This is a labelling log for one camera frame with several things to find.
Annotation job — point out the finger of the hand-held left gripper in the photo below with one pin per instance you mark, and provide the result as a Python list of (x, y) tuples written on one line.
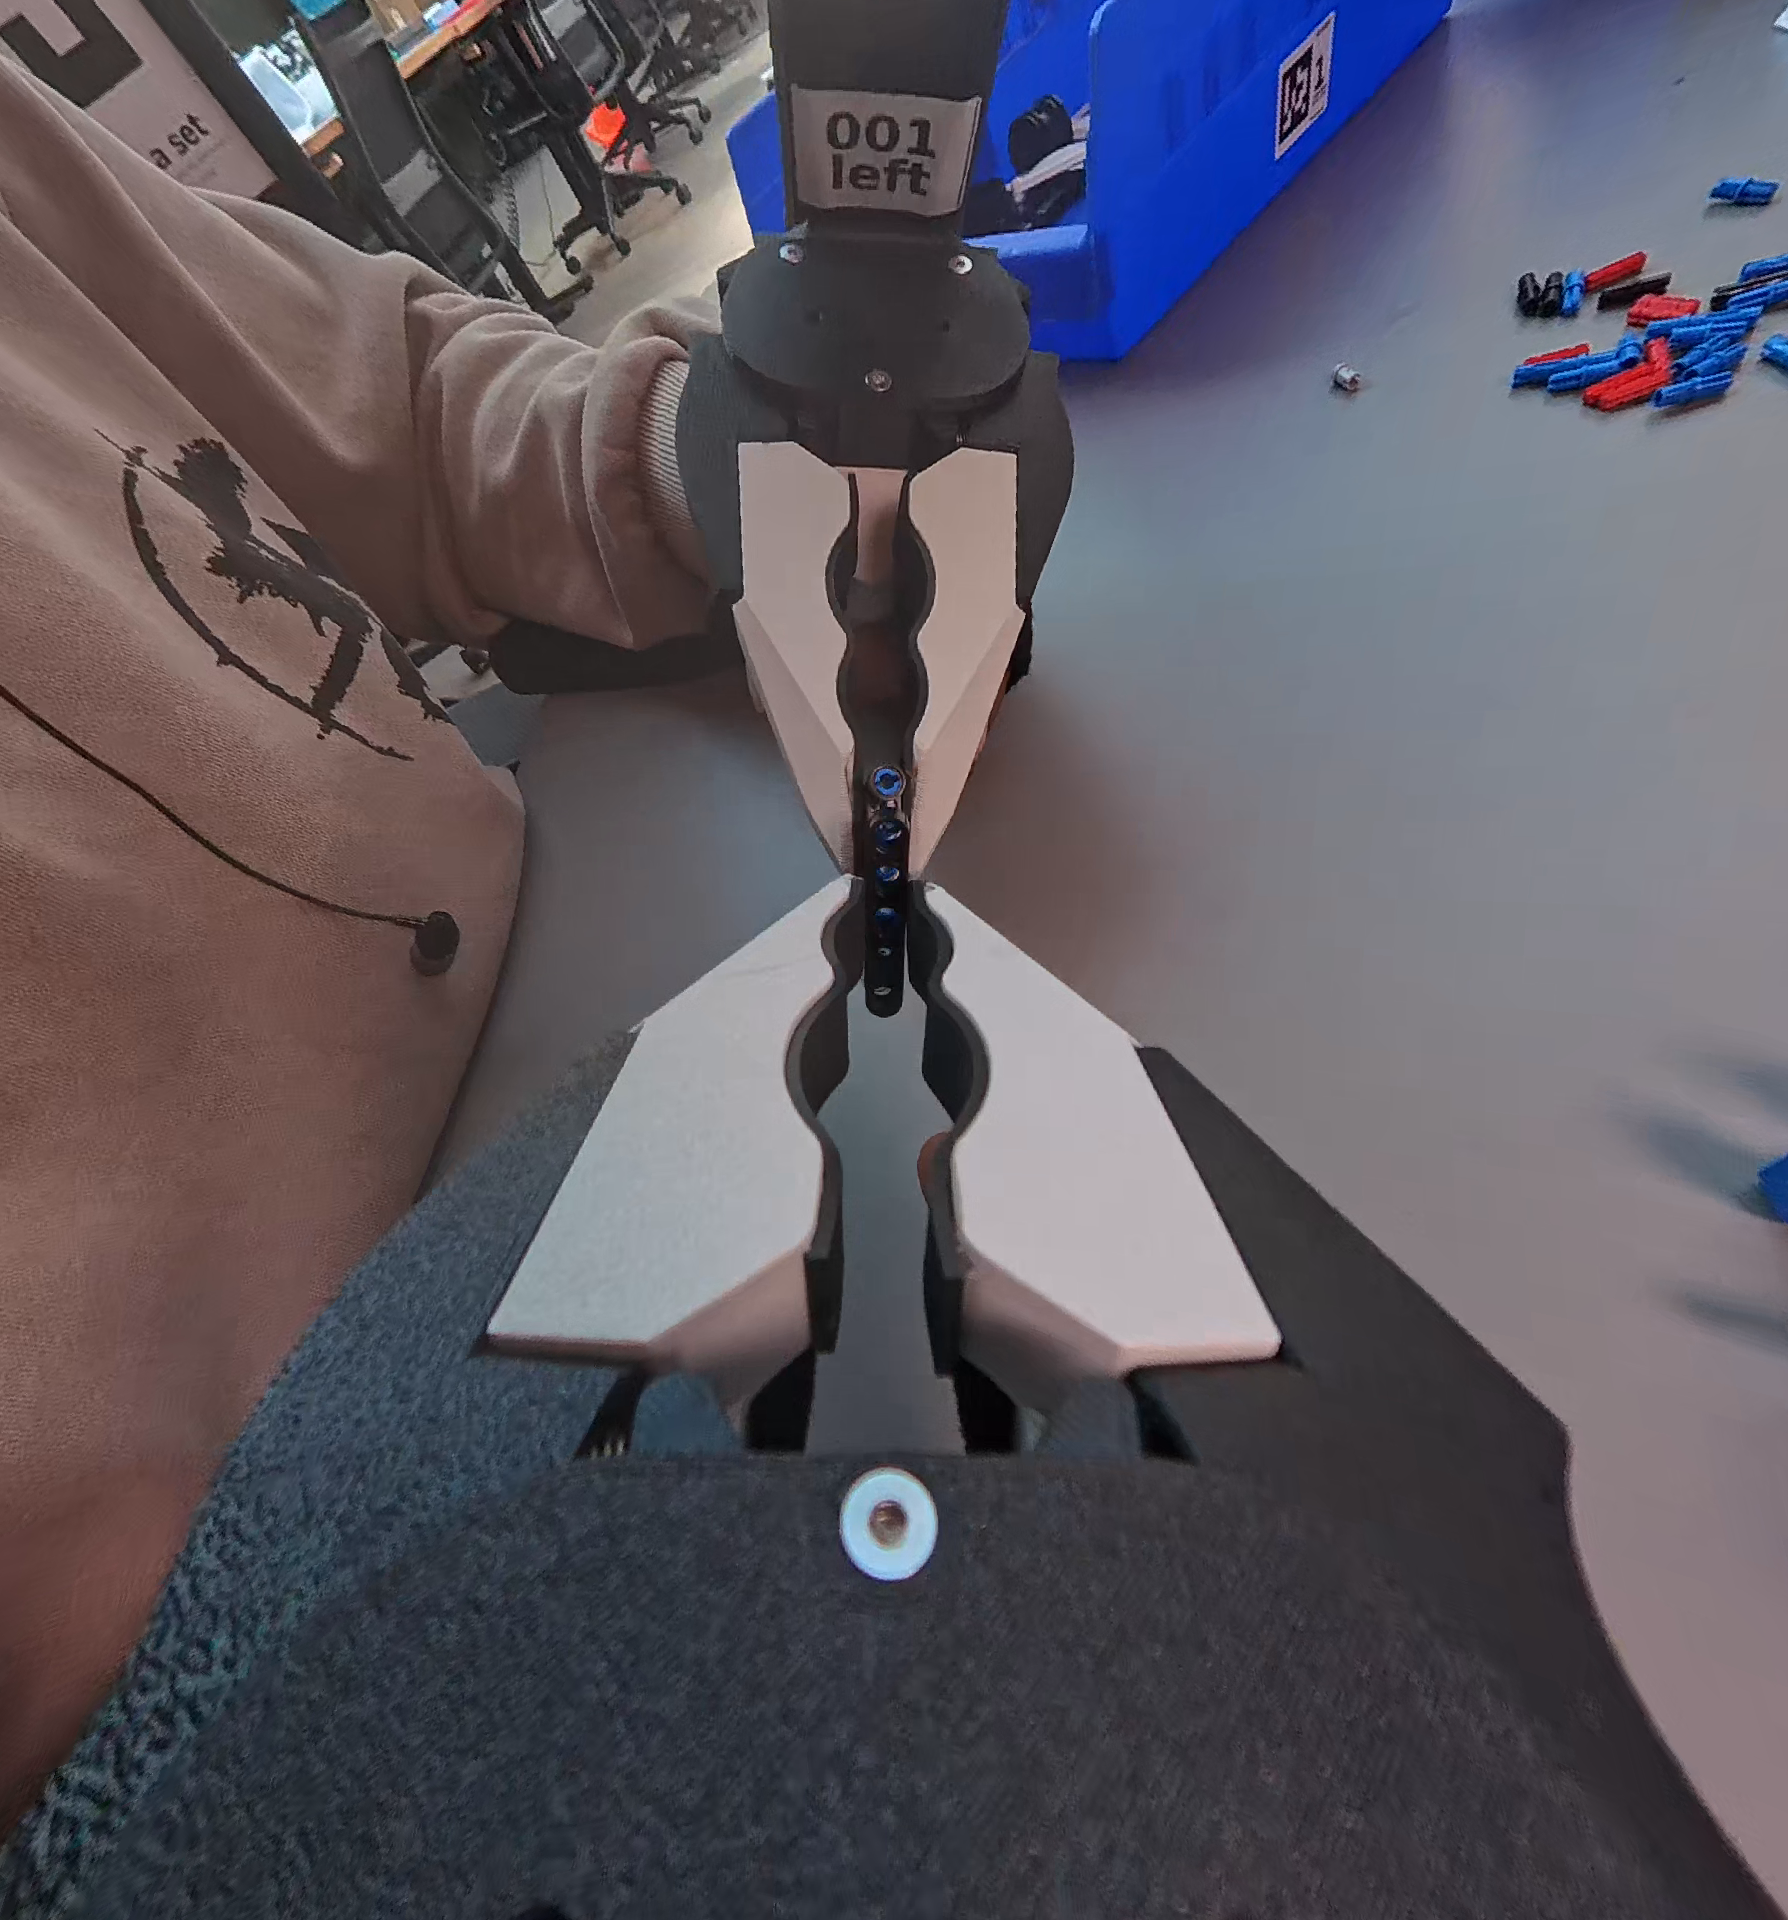
[(788, 600), (975, 600)]

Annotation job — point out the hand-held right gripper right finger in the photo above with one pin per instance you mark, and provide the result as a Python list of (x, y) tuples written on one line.
[(1117, 1196)]

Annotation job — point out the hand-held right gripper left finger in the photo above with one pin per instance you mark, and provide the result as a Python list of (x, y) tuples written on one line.
[(668, 1187)]

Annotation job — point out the black five hole beam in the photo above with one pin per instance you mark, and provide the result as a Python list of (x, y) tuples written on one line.
[(889, 898)]

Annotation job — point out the grey desk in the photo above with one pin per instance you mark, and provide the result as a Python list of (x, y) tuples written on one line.
[(1436, 750)]

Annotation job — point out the blue plastic bin white tag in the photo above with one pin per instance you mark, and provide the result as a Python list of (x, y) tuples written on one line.
[(1181, 163)]

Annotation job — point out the black office chair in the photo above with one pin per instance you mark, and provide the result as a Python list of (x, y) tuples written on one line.
[(518, 150), (651, 58)]

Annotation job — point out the pile of small plastic pins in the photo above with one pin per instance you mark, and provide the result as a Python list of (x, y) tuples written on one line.
[(1704, 330)]

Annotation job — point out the black white printed sign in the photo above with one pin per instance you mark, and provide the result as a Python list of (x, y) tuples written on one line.
[(131, 76)]

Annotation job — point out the blue pin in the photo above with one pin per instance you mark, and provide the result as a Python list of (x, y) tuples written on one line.
[(1746, 193)]

